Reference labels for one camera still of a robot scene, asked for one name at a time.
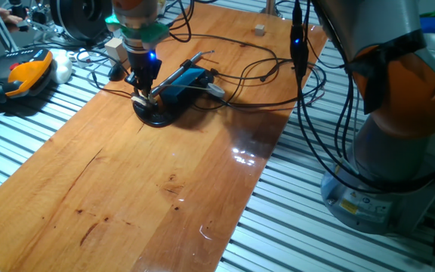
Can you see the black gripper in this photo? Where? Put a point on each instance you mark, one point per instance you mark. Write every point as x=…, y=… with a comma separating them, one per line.
x=145, y=70

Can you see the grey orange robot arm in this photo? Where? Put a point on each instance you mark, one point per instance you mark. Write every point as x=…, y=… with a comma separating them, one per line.
x=372, y=22

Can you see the black oval docking station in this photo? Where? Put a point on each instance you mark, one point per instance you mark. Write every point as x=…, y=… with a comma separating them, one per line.
x=157, y=119

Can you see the person left hand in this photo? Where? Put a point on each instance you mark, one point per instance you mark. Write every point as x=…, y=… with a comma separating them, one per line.
x=9, y=17

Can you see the silver metal rod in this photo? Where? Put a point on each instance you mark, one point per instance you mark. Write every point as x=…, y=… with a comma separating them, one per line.
x=176, y=75

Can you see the blue box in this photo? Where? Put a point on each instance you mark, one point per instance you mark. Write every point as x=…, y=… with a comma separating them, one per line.
x=183, y=85

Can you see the tall wooden block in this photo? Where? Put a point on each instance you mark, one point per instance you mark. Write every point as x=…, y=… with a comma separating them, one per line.
x=115, y=49

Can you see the white power adapter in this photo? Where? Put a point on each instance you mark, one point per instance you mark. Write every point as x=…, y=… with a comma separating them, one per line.
x=83, y=56

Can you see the glossy wooden board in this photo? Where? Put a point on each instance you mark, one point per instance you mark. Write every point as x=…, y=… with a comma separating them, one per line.
x=127, y=170

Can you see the white rounded lump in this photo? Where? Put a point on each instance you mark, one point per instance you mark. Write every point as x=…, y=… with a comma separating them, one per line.
x=62, y=68

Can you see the black round spool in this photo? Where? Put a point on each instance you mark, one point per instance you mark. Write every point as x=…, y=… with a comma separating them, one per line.
x=81, y=17

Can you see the orange black teach pendant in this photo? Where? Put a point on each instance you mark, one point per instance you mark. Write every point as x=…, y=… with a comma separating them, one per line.
x=21, y=75

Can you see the metal clamp stand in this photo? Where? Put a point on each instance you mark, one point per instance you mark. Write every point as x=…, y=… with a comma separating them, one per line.
x=38, y=19

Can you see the small wooden cube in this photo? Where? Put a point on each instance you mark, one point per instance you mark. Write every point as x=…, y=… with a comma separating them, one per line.
x=260, y=30

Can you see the silver pole foot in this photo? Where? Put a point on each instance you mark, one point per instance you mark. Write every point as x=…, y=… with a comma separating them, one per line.
x=270, y=7

